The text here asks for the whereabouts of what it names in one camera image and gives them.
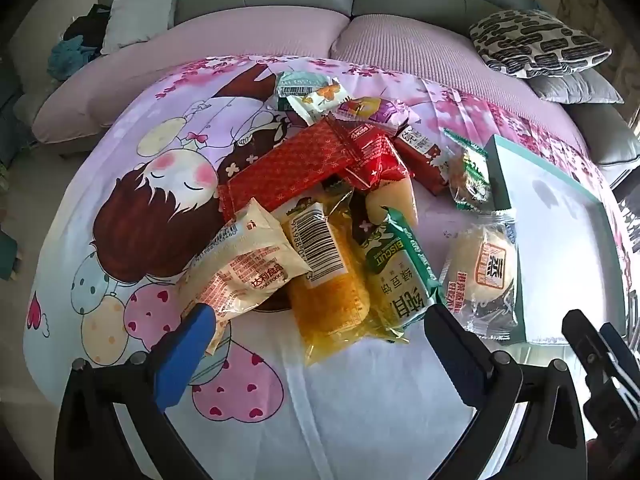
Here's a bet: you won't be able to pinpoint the pale blue pillow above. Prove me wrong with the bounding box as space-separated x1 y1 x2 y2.
100 0 182 56

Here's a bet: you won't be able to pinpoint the purple and pink snack packet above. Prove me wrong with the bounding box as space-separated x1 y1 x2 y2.
332 96 422 132

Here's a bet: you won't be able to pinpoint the green biscuit packet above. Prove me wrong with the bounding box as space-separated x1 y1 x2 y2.
364 207 448 343

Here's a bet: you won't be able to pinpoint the black and white patterned pillow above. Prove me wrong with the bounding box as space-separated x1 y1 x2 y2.
469 9 613 80

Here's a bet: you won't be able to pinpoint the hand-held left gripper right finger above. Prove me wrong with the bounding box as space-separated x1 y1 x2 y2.
422 302 586 480

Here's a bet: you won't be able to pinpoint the clear packet with round bun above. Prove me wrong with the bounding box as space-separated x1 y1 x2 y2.
440 209 522 345

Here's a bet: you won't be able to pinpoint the dark clothes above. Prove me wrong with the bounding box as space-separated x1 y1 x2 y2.
62 4 113 43

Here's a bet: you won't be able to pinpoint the printed cartoon blanket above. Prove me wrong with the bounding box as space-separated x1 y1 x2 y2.
22 55 640 480

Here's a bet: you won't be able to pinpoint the white tray with teal rim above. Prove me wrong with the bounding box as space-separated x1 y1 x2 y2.
482 134 628 346

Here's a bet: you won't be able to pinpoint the yellow cake packet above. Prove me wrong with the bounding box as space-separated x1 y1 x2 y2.
280 195 386 367

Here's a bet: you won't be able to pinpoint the teal cloth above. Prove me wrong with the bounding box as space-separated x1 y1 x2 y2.
47 39 101 81

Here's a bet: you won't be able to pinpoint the white packet with orange print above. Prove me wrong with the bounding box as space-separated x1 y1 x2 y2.
299 79 353 127

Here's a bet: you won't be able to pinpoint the large red patterned packet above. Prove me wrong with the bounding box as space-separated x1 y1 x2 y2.
217 115 396 223

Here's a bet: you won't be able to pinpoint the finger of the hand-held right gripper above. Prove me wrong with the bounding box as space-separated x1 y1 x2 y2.
599 322 640 378
561 310 618 391

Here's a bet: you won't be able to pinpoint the pink sofa cover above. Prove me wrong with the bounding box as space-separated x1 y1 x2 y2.
32 12 601 161

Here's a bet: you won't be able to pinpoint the pale yellow jelly cup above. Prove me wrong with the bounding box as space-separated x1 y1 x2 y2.
364 177 420 228

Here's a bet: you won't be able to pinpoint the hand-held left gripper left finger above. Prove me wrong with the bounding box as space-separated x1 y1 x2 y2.
54 302 217 480

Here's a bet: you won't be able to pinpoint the teal striped snack packet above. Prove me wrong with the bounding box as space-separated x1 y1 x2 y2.
276 71 328 111

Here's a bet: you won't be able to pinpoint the cream bread packet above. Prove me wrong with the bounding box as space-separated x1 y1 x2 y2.
175 197 312 356

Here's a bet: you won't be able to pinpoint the green-edged clear cookie packet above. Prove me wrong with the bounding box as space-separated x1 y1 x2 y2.
442 127 497 211

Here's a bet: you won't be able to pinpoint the small red bread packet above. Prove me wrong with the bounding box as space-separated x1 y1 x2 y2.
345 127 416 192

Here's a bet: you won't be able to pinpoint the grey pillow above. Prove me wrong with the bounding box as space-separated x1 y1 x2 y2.
527 67 626 106

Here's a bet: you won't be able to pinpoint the dark red biscuit packet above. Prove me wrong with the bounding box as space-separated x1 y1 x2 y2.
395 127 453 197

